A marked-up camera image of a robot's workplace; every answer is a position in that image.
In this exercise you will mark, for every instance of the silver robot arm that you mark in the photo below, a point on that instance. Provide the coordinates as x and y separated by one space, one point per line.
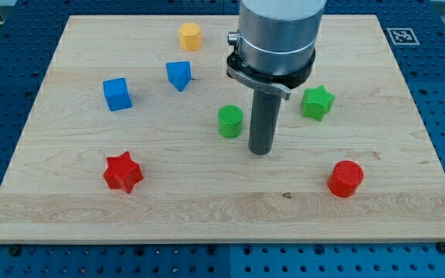
273 46

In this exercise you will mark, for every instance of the green star block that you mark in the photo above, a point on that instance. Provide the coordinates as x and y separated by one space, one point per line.
317 102

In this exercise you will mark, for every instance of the red star block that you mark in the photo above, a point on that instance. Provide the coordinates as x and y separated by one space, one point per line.
122 172

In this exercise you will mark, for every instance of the green cylinder block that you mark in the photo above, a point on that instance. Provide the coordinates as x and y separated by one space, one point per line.
230 121

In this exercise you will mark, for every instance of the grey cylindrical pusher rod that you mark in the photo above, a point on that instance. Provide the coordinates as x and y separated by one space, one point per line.
263 122

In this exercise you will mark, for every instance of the blue triangle block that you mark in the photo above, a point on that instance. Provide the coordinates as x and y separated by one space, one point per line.
179 74

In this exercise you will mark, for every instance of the wooden board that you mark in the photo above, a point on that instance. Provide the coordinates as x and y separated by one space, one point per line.
199 186

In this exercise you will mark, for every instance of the yellow hexagon block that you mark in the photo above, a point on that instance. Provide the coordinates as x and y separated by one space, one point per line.
190 36

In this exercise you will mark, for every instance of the blue cube block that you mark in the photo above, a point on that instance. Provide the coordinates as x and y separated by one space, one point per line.
116 94

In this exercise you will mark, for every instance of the red cylinder block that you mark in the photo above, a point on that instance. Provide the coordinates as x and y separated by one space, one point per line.
345 179

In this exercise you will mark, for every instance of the fiducial marker tag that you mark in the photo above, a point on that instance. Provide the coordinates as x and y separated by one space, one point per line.
401 36

